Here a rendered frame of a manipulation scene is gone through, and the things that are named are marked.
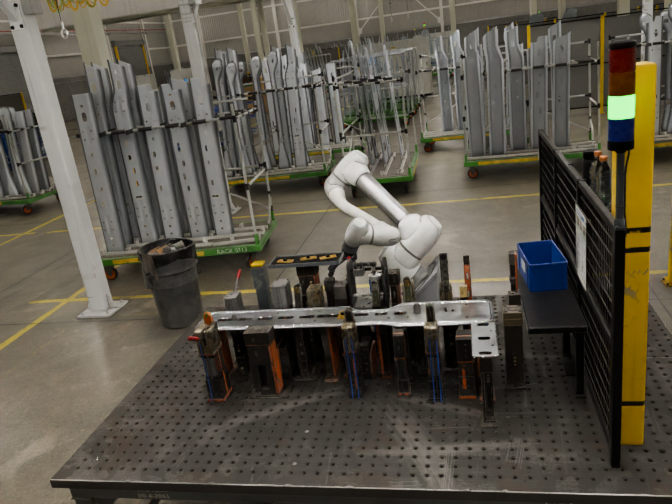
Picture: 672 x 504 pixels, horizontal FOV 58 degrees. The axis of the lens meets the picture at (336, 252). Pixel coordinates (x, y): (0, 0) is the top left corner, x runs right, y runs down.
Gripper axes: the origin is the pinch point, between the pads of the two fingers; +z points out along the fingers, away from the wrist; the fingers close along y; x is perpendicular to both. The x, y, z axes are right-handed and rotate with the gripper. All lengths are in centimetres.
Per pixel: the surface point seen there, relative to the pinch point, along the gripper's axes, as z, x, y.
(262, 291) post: 0.1, 8.3, -46.5
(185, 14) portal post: 194, 544, 226
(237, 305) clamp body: -4, 5, -65
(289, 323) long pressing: -25, -26, -60
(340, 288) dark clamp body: -31.0, -23.8, -29.3
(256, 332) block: -28, -24, -77
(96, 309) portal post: 275, 209, -50
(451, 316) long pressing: -58, -71, -13
